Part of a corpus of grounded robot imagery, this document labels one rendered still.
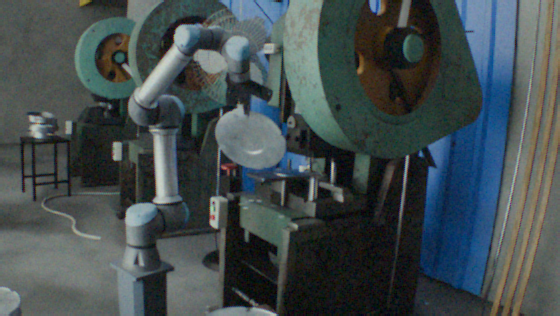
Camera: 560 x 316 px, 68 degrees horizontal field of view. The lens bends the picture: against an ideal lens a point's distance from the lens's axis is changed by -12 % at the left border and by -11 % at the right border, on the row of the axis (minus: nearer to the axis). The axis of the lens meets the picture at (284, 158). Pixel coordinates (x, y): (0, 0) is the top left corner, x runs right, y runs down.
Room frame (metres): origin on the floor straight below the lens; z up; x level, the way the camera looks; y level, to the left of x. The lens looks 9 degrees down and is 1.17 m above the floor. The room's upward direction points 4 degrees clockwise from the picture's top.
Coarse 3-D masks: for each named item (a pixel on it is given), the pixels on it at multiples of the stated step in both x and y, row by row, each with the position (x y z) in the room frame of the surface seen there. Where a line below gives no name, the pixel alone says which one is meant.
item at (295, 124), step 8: (296, 112) 2.05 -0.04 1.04; (288, 120) 2.08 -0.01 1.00; (296, 120) 2.05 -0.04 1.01; (288, 128) 2.04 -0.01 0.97; (296, 128) 2.03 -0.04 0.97; (304, 128) 2.00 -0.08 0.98; (288, 136) 2.03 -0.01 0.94; (296, 136) 1.99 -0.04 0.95; (304, 136) 1.99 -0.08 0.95; (312, 136) 1.98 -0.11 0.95; (288, 144) 2.04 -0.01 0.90; (296, 144) 1.99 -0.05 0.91; (304, 144) 1.99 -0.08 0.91; (312, 144) 1.99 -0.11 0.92; (320, 144) 2.01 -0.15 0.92; (328, 144) 2.04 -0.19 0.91
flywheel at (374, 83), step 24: (384, 0) 1.76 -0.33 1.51; (408, 0) 1.75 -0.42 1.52; (360, 24) 1.67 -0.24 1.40; (384, 24) 1.75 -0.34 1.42; (408, 24) 1.83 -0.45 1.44; (432, 24) 1.91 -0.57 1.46; (360, 48) 1.68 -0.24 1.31; (384, 48) 1.68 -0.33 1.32; (408, 48) 1.63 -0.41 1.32; (432, 48) 1.93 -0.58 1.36; (360, 72) 1.70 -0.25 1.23; (384, 72) 1.76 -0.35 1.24; (408, 72) 1.85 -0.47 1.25; (432, 72) 1.93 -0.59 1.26; (384, 96) 1.77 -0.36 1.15; (408, 96) 1.85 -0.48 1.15
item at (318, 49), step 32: (320, 0) 1.48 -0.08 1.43; (352, 0) 1.55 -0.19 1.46; (448, 0) 1.87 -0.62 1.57; (288, 32) 1.58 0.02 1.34; (320, 32) 1.47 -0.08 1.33; (352, 32) 1.55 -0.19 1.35; (448, 32) 1.88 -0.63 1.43; (288, 64) 1.60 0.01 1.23; (320, 64) 1.48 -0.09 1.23; (352, 64) 1.56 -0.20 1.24; (448, 64) 1.89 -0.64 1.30; (320, 96) 1.51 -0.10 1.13; (352, 96) 1.56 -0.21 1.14; (448, 96) 1.90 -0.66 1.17; (480, 96) 2.06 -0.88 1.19; (320, 128) 1.65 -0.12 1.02; (352, 128) 1.57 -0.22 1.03; (384, 128) 1.67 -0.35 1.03; (416, 128) 1.78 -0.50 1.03; (448, 128) 1.92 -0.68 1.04
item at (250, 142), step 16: (256, 112) 1.76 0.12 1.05; (224, 128) 1.84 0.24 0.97; (240, 128) 1.82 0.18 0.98; (256, 128) 1.80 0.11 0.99; (272, 128) 1.78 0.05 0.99; (224, 144) 1.88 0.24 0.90; (240, 144) 1.87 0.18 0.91; (256, 144) 1.85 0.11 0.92; (272, 144) 1.82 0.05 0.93; (240, 160) 1.91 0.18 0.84; (256, 160) 1.89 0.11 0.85; (272, 160) 1.86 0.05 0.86
